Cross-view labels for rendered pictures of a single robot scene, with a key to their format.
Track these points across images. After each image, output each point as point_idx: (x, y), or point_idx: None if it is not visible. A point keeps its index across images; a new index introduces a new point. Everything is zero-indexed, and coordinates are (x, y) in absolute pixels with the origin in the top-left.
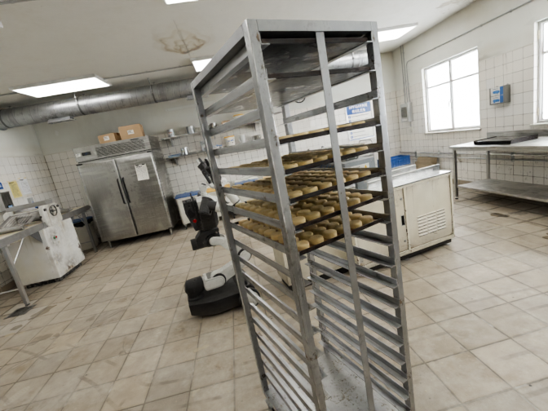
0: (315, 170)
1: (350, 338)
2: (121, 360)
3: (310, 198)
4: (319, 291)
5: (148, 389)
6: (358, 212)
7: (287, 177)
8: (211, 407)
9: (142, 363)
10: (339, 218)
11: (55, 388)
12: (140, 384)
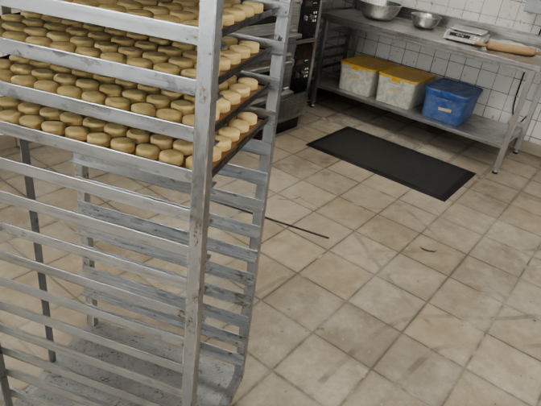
0: (108, 66)
1: (98, 386)
2: (535, 354)
3: (93, 77)
4: (173, 364)
5: (426, 345)
6: (7, 126)
7: (146, 43)
8: (315, 366)
9: (501, 366)
10: (40, 109)
11: (530, 296)
12: (446, 345)
